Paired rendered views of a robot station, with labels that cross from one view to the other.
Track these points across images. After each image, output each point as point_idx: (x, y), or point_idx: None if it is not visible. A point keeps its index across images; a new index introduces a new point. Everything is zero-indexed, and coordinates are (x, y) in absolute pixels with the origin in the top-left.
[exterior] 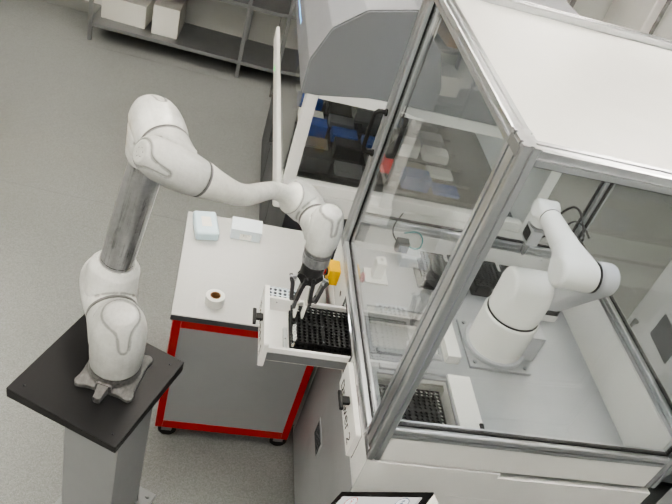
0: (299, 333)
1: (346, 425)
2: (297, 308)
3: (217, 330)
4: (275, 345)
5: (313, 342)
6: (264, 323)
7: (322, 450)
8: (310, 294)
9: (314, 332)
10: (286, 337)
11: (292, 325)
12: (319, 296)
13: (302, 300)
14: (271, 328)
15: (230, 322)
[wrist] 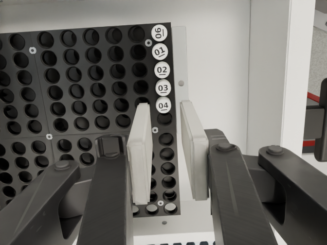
0: (138, 77)
1: None
2: (190, 122)
3: (312, 143)
4: (210, 52)
5: (76, 42)
6: (308, 65)
7: None
8: (114, 212)
9: (77, 98)
10: (177, 89)
11: (170, 113)
12: (9, 214)
13: (137, 244)
14: (224, 124)
15: (307, 154)
